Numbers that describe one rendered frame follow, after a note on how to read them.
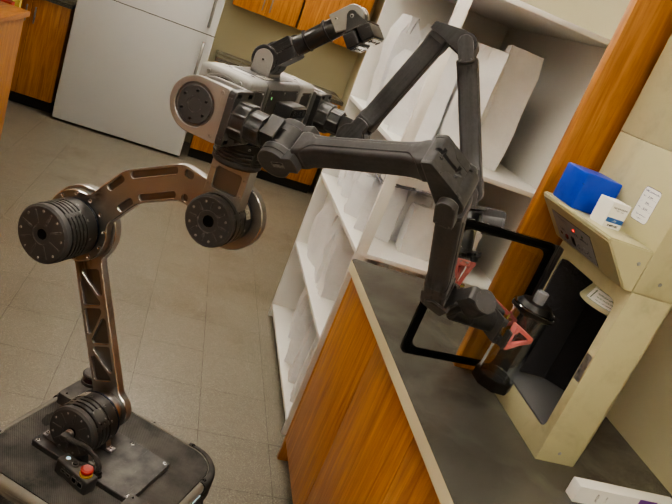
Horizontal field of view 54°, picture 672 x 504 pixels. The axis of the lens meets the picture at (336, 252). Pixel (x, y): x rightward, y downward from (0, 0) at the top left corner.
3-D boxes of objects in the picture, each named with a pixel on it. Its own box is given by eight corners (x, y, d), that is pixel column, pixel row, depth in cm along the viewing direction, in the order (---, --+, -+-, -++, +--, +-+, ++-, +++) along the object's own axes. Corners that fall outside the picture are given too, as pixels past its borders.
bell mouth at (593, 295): (623, 302, 172) (633, 284, 170) (663, 336, 156) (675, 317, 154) (567, 284, 167) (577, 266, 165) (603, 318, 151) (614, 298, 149)
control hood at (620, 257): (563, 237, 172) (581, 203, 169) (632, 293, 143) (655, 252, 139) (526, 225, 169) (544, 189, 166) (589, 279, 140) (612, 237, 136)
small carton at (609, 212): (605, 223, 152) (618, 199, 150) (618, 231, 148) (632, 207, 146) (588, 217, 150) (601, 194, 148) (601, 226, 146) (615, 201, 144)
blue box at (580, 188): (584, 205, 166) (601, 173, 163) (605, 219, 157) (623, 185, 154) (551, 194, 163) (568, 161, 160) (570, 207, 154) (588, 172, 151)
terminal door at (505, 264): (492, 369, 184) (557, 244, 171) (398, 351, 173) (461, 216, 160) (491, 368, 185) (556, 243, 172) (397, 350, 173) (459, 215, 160)
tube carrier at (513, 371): (500, 371, 170) (542, 302, 163) (518, 397, 160) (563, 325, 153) (466, 361, 166) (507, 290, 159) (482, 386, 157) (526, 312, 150)
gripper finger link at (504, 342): (530, 319, 158) (498, 308, 155) (543, 334, 151) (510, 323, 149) (516, 342, 160) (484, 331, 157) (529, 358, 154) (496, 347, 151)
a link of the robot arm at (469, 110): (458, 44, 176) (453, 35, 166) (479, 41, 175) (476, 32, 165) (463, 203, 180) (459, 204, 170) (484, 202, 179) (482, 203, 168)
